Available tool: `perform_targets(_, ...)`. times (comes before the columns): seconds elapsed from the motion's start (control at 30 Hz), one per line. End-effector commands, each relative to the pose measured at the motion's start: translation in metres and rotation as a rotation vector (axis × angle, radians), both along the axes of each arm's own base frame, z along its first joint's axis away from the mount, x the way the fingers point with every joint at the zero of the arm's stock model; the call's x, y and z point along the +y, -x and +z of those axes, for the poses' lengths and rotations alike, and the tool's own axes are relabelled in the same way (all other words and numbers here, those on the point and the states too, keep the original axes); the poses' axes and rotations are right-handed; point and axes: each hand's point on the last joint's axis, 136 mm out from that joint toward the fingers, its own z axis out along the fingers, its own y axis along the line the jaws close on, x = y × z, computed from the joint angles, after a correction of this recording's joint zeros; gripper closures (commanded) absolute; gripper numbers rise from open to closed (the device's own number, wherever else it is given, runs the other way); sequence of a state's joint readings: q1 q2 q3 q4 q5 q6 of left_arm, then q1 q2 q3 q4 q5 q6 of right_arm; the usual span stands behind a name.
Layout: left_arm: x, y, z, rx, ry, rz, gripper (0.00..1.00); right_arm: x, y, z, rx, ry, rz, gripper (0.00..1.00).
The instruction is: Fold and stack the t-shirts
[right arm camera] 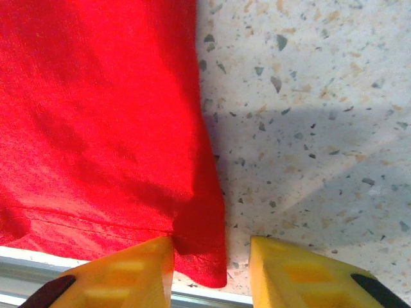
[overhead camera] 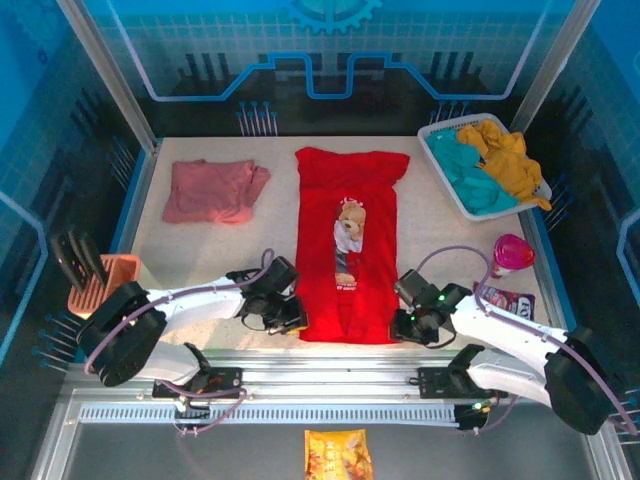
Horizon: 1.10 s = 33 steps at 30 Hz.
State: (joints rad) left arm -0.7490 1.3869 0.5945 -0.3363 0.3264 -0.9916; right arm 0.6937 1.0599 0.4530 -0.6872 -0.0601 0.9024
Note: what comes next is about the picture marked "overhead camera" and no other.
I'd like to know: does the red bear print t-shirt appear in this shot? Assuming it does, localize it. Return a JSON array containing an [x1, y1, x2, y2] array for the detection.
[[294, 146, 411, 346]]

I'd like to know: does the pink purple snack packet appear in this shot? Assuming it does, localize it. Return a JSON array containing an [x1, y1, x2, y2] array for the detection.
[[472, 282, 536, 321]]

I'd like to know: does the pink lidded cup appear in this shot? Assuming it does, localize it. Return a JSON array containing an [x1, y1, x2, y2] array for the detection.
[[493, 233, 536, 279]]

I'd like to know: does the orange snack bag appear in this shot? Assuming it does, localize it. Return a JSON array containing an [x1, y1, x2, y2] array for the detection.
[[304, 428, 374, 480]]

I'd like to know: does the folded pink t-shirt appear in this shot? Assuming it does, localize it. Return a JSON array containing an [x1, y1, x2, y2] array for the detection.
[[161, 158, 272, 226]]

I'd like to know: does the teal t-shirt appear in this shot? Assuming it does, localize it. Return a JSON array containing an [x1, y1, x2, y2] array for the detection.
[[427, 133, 519, 217]]

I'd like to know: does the orange beige utensil holder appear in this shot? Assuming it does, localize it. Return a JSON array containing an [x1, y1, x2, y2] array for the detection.
[[67, 253, 143, 321]]

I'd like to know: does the yellow t-shirt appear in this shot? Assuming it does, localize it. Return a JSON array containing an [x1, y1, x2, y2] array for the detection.
[[455, 119, 553, 211]]

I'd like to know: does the white plastic laundry basket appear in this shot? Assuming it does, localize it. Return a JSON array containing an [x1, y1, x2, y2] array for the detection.
[[417, 113, 554, 222]]

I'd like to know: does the black kitchen utensil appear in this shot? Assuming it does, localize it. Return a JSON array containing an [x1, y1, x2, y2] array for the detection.
[[79, 233, 109, 286], [67, 227, 99, 289]]

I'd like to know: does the black slotted spatula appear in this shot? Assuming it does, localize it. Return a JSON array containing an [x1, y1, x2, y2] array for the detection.
[[48, 232, 85, 294]]

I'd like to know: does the aluminium frame rail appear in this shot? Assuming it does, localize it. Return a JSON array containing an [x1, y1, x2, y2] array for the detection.
[[64, 349, 596, 406]]

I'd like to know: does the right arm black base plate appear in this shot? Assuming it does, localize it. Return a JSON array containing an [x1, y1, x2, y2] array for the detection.
[[417, 366, 509, 400]]

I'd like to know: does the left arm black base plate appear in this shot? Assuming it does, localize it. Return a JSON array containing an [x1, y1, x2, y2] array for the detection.
[[152, 367, 251, 400]]

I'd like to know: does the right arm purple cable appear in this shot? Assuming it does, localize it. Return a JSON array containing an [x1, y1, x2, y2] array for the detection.
[[413, 244, 640, 439]]

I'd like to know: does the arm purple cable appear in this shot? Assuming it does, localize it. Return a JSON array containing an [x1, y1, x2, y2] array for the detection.
[[413, 244, 640, 439], [83, 247, 276, 439]]

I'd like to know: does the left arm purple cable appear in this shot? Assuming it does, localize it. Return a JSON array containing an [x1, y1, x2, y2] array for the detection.
[[83, 247, 276, 439]]

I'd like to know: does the white slotted cable duct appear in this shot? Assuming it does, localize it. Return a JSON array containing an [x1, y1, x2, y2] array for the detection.
[[79, 405, 461, 427]]

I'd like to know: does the aluminium frame post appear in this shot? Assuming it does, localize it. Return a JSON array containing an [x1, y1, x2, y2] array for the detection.
[[509, 0, 604, 136], [54, 0, 164, 154]]

